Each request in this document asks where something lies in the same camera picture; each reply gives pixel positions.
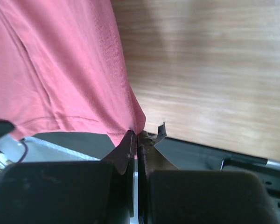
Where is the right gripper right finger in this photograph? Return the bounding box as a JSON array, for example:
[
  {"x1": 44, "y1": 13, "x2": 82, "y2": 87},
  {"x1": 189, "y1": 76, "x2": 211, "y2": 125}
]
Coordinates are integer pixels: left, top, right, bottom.
[{"x1": 137, "y1": 125, "x2": 278, "y2": 224}]

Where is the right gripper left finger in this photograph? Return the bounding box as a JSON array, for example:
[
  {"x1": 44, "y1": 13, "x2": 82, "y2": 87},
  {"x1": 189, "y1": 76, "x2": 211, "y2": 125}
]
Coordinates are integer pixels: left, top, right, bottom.
[{"x1": 0, "y1": 130, "x2": 136, "y2": 224}]

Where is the salmon pink t-shirt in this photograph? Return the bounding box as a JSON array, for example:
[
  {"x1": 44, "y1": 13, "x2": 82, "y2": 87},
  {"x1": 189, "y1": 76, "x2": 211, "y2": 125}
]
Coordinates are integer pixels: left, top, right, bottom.
[{"x1": 0, "y1": 0, "x2": 146, "y2": 145}]

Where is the aluminium frame rail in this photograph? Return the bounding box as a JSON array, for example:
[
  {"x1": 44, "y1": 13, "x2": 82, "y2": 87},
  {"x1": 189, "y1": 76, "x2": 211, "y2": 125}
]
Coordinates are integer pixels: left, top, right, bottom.
[{"x1": 0, "y1": 133, "x2": 280, "y2": 223}]

